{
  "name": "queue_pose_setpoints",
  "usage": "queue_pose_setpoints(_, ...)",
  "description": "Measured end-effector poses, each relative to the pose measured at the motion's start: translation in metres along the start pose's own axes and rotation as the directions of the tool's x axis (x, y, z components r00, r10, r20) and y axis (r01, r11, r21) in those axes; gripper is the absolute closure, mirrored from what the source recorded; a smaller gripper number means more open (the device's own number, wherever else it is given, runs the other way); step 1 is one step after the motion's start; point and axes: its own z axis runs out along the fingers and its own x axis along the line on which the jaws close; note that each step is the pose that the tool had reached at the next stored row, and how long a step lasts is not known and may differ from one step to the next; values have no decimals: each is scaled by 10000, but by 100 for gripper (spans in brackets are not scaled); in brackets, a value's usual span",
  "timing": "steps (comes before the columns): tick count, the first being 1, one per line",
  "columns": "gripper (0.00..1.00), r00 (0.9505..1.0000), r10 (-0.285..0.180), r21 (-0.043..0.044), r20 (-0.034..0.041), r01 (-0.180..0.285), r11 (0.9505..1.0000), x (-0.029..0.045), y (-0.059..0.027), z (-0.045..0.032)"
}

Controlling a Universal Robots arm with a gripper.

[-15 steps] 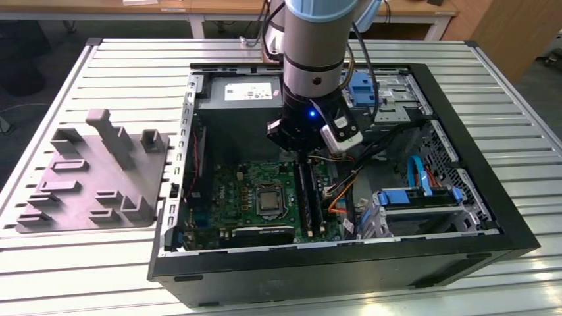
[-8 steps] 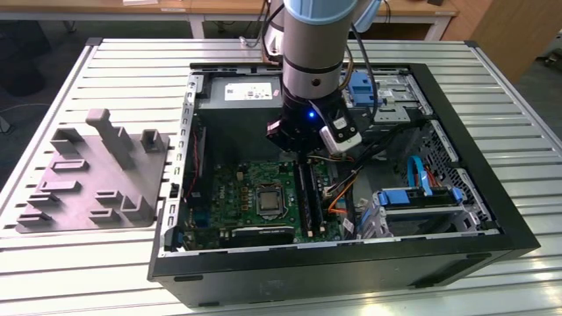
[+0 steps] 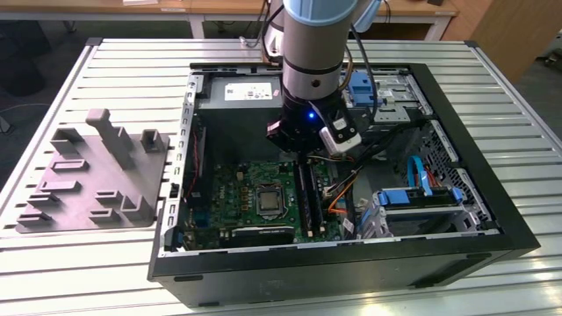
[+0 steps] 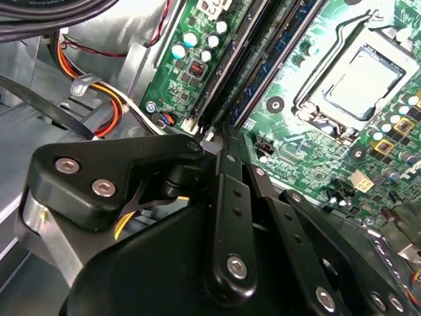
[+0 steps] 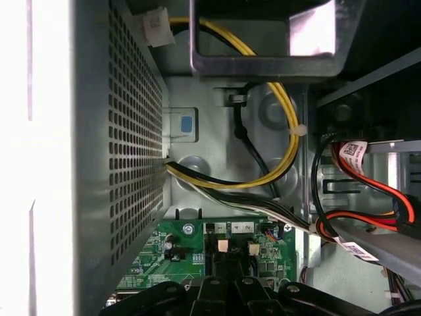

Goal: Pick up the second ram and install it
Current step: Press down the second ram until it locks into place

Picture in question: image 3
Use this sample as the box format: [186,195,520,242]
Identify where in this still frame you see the grey power supply unit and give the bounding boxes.
[195,75,285,162]

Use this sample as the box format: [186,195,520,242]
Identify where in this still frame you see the black CPU socket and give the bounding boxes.
[253,180,290,221]

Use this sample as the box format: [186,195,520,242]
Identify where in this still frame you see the blue drive latch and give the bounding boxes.
[349,72,379,108]

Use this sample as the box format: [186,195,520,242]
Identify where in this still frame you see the silver CPU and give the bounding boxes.
[258,190,283,211]

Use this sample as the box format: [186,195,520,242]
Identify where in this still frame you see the metal drive cage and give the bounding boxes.
[341,70,434,142]

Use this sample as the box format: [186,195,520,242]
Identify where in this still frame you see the blue disk carrier with disk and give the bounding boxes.
[377,186,465,210]

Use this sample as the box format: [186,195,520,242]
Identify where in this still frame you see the green motherboard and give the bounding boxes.
[189,159,343,244]

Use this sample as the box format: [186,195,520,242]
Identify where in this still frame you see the black graphics card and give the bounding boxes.
[230,225,297,246]

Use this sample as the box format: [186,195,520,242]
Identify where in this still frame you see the metal disk bay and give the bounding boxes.
[371,189,502,236]

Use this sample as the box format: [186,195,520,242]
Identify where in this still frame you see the black PC case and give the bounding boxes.
[147,61,541,309]

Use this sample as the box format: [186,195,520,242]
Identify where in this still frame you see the grey parts rack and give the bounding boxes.
[15,108,171,234]

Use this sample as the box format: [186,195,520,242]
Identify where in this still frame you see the wooden desk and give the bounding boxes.
[0,0,461,40]

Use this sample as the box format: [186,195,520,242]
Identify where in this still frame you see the wooden cabinet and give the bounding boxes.
[444,0,562,85]

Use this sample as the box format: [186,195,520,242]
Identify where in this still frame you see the office chair base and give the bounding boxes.
[538,49,562,70]

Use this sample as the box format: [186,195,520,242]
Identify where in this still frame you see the black bag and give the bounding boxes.
[0,19,52,98]

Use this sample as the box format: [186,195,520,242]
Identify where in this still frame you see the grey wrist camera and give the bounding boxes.
[318,110,363,155]

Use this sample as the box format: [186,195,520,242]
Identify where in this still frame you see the black wire bundle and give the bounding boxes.
[327,120,425,195]

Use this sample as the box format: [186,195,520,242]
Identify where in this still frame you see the orange wire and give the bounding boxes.
[327,184,355,217]

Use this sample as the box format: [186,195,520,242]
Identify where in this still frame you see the black camera cable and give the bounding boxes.
[239,0,282,63]
[349,26,379,119]

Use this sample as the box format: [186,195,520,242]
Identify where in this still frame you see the red and black twisted wire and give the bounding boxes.
[183,128,207,201]

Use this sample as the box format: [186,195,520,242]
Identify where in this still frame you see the blue SATA wire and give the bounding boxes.
[407,154,434,197]

